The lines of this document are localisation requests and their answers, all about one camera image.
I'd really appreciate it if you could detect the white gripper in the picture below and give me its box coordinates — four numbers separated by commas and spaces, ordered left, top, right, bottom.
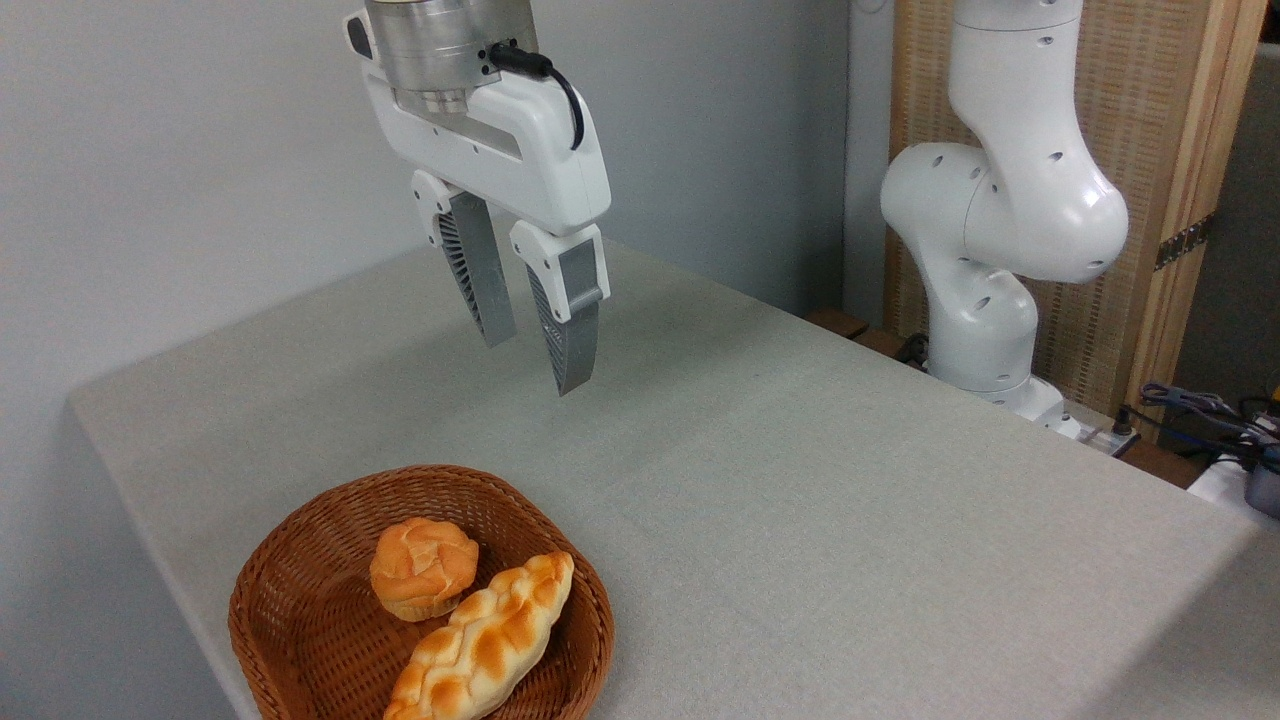
344, 8, 613, 398

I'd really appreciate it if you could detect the brown wicker basket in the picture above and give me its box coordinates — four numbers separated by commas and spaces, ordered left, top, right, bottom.
228, 464, 615, 720

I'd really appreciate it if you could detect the round bread bun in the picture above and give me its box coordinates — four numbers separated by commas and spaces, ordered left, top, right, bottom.
369, 516, 481, 624

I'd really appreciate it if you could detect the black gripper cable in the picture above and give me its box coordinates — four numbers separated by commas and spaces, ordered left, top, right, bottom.
487, 41, 587, 152

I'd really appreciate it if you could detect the bamboo folding screen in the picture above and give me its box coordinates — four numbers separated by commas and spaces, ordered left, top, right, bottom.
886, 0, 1270, 443

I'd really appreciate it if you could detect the bundle of dark cables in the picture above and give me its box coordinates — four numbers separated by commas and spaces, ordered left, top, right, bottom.
1112, 380, 1280, 473

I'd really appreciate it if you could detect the black screen hinge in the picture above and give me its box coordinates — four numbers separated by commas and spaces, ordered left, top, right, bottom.
1154, 211, 1217, 272

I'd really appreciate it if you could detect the grey tablecloth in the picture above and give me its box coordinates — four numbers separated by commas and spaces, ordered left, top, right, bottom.
66, 238, 1280, 720

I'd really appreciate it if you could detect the long braided bread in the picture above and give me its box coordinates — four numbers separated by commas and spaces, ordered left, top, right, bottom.
382, 550, 577, 720

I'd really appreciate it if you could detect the white box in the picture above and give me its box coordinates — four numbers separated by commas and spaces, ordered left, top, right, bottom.
1187, 452, 1280, 533

